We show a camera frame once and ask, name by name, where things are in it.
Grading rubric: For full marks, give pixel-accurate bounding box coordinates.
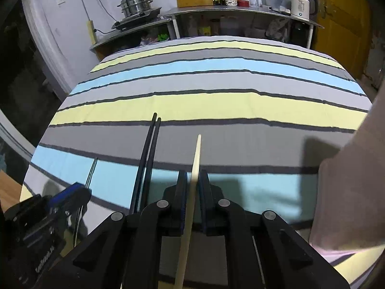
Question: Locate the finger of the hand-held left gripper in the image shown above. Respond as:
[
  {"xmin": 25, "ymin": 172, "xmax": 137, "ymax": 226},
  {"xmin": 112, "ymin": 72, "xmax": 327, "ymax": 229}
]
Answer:
[{"xmin": 47, "ymin": 181, "xmax": 92, "ymax": 217}]

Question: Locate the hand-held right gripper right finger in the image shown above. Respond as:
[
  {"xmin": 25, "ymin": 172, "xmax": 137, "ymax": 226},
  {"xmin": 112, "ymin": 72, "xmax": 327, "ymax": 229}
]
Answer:
[{"xmin": 199, "ymin": 169, "xmax": 351, "ymax": 289}]

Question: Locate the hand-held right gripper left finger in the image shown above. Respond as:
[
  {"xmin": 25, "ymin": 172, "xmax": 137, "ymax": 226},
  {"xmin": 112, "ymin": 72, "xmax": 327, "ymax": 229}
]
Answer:
[{"xmin": 33, "ymin": 170, "xmax": 191, "ymax": 289}]

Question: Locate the cream chopstick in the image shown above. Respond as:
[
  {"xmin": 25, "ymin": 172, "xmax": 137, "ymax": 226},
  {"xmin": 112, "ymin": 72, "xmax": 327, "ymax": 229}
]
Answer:
[{"xmin": 174, "ymin": 134, "xmax": 202, "ymax": 289}]

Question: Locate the silver metal chopstick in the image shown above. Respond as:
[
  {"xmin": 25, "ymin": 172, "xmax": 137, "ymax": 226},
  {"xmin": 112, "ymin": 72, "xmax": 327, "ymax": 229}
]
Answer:
[{"xmin": 74, "ymin": 157, "xmax": 98, "ymax": 246}]

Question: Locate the pink plastic utensil holder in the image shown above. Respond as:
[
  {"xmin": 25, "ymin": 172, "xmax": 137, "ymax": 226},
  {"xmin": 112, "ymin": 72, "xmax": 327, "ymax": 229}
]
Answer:
[{"xmin": 309, "ymin": 105, "xmax": 385, "ymax": 261}]

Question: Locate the brown wooden board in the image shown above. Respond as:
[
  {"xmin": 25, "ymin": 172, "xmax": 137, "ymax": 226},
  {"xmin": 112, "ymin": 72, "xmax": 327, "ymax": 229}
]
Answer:
[{"xmin": 0, "ymin": 170, "xmax": 23, "ymax": 214}]

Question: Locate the striped bedsheet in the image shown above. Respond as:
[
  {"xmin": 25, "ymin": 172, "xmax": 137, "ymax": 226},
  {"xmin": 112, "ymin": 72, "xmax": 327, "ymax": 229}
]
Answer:
[{"xmin": 19, "ymin": 35, "xmax": 373, "ymax": 289}]

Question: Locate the cream power strip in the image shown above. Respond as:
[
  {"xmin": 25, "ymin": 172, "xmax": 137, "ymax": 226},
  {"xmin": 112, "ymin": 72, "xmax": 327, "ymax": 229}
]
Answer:
[{"xmin": 86, "ymin": 20, "xmax": 97, "ymax": 46}]

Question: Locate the low metal shelf table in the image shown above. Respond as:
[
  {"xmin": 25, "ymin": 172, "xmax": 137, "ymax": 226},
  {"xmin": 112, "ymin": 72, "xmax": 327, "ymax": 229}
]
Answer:
[{"xmin": 89, "ymin": 16, "xmax": 174, "ymax": 61}]

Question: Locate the black induction cooktop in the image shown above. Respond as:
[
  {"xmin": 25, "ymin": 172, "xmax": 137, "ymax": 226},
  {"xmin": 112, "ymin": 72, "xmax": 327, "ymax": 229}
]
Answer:
[{"xmin": 112, "ymin": 7, "xmax": 162, "ymax": 31}]

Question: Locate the metal kitchen counter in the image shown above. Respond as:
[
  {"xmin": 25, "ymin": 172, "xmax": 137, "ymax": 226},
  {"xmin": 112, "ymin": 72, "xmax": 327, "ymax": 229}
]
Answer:
[{"xmin": 162, "ymin": 4, "xmax": 325, "ymax": 51}]

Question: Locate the stainless steel steamer pot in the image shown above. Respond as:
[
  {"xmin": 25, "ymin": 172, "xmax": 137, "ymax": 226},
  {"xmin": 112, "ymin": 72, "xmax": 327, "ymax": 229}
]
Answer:
[{"xmin": 120, "ymin": 0, "xmax": 154, "ymax": 18}]

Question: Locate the clear plastic storage box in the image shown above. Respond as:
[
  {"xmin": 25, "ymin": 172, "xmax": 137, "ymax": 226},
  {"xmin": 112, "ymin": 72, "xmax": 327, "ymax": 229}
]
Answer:
[{"xmin": 260, "ymin": 0, "xmax": 292, "ymax": 14}]

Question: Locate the white electric kettle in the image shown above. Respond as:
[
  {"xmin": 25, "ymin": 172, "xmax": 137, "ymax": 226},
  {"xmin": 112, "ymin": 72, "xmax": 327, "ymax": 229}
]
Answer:
[{"xmin": 289, "ymin": 0, "xmax": 317, "ymax": 22}]

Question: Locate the yellow wooden door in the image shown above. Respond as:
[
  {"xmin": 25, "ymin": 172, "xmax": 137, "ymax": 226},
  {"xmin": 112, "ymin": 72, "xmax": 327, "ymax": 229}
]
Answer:
[{"xmin": 313, "ymin": 0, "xmax": 372, "ymax": 79}]

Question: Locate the black power cable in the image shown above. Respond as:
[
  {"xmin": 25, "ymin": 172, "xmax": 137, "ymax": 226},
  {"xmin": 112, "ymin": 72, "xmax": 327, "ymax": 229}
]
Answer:
[{"xmin": 74, "ymin": 0, "xmax": 118, "ymax": 35}]

